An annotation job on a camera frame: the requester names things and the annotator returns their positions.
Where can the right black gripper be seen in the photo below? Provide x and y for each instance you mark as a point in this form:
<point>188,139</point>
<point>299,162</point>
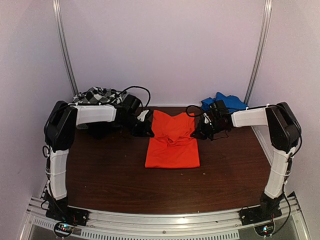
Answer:
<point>201,134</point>

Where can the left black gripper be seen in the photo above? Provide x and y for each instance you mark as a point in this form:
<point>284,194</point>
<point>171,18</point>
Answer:
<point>143,132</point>

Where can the orange t-shirt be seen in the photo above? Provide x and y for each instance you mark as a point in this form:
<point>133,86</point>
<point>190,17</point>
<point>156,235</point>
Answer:
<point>172,146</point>

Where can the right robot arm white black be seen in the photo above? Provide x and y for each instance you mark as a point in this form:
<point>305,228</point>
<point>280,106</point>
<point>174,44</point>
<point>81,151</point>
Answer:
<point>285,136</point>

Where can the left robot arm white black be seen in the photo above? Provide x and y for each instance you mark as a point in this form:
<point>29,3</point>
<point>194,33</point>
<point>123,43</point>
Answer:
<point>60,129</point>

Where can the white plastic laundry basket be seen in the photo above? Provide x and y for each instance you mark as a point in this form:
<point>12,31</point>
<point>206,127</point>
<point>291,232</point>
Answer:
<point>82,126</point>

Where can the black garment hanging from basket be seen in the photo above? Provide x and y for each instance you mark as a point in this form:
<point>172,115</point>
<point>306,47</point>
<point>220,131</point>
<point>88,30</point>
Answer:
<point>99,130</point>

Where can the blue folded garment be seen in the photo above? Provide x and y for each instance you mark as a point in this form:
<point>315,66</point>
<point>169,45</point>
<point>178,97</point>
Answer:
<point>233,103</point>

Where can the black white checkered cloth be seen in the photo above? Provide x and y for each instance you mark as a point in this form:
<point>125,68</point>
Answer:
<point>99,96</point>

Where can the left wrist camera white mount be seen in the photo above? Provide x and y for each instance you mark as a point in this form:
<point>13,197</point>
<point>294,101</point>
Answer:
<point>144,115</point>

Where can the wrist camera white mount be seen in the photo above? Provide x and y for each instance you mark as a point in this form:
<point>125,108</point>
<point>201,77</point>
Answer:
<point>144,115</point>
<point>206,118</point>

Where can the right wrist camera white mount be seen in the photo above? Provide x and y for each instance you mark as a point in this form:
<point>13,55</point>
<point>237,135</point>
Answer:
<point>206,118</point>

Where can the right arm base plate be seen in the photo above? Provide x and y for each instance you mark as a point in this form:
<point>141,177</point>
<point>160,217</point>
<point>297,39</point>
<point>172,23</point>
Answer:
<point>260,212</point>

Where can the front aluminium rail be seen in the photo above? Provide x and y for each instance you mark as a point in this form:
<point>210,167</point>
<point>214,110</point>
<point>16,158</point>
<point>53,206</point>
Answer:
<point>217,225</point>

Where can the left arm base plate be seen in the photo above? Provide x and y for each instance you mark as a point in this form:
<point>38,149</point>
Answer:
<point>70,215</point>

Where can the right aluminium frame post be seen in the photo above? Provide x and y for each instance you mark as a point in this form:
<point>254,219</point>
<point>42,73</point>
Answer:
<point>264,31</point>

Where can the aluminium frame post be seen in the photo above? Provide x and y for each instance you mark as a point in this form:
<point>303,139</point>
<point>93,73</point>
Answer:
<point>264,31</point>
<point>64,46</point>

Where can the left aluminium frame post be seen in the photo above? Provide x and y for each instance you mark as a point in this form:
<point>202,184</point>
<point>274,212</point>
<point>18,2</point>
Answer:
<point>64,46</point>

